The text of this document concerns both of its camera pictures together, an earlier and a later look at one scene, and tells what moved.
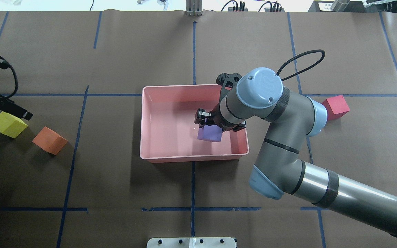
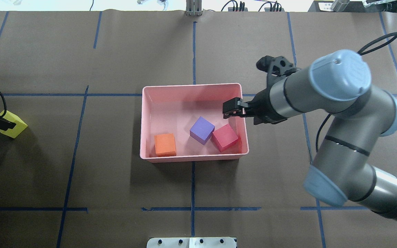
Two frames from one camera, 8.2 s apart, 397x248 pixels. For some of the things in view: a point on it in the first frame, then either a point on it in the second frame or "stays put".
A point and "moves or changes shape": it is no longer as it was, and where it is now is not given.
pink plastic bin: [168, 132] stays put
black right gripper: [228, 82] → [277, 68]
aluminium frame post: [193, 8] stays put
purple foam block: [212, 133] moves or changes shape
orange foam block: [50, 141] → [164, 145]
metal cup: [339, 6] stays put
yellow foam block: [8, 124] stays put
